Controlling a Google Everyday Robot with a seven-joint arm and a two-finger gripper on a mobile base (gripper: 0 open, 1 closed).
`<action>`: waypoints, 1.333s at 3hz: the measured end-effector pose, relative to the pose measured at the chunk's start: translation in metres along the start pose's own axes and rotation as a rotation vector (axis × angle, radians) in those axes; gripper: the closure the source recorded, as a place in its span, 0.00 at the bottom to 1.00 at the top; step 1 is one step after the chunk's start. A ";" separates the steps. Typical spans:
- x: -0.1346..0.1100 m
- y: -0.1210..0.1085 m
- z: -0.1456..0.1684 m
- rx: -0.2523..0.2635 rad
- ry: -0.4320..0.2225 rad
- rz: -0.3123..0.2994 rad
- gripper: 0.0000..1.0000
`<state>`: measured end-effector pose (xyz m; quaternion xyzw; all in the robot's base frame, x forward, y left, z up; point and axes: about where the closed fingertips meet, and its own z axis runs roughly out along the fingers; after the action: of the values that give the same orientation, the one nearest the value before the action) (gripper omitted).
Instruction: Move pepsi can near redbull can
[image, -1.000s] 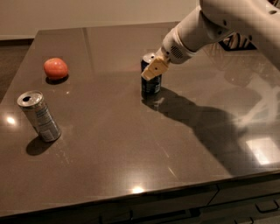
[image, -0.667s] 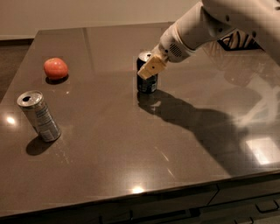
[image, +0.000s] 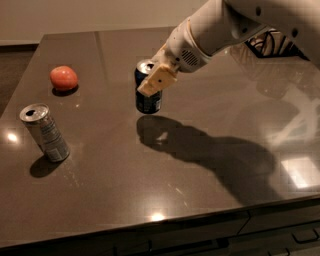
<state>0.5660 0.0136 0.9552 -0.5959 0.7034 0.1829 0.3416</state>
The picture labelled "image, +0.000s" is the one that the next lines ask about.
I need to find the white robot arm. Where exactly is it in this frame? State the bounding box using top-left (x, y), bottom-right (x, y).
top-left (138, 0), bottom-right (320, 97)

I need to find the blue pepsi can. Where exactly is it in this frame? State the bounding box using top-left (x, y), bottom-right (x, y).
top-left (134, 59), bottom-right (162, 114)

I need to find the black wire napkin basket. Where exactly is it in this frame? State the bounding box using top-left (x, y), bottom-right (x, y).
top-left (245, 29), bottom-right (307, 60)

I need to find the silver redbull can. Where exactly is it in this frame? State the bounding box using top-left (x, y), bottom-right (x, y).
top-left (19, 103), bottom-right (70, 162)

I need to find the orange-red round fruit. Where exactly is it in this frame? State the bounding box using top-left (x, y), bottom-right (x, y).
top-left (50, 66), bottom-right (78, 91)

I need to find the black drawer handle right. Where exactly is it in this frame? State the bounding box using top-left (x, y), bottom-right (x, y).
top-left (292, 229), bottom-right (320, 244)

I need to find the black drawer handle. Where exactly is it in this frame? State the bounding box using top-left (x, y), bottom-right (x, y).
top-left (292, 229), bottom-right (320, 244)
top-left (113, 241), bottom-right (152, 256)

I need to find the black drawer handle middle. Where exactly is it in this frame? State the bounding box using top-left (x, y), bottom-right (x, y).
top-left (113, 241), bottom-right (152, 256)

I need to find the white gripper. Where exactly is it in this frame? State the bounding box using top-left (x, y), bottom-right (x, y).
top-left (137, 18), bottom-right (211, 97)

